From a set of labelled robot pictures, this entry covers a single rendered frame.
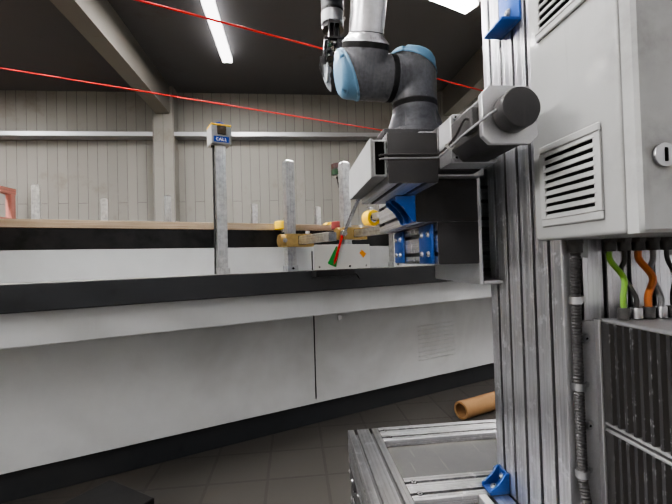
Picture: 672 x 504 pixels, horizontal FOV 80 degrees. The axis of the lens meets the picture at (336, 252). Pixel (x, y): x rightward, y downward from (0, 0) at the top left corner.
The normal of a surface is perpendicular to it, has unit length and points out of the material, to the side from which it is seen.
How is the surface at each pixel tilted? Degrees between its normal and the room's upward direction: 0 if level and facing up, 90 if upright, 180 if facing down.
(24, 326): 90
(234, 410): 90
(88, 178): 90
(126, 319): 90
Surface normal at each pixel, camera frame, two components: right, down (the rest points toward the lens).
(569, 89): -0.99, 0.03
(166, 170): 0.11, -0.02
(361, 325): 0.49, -0.03
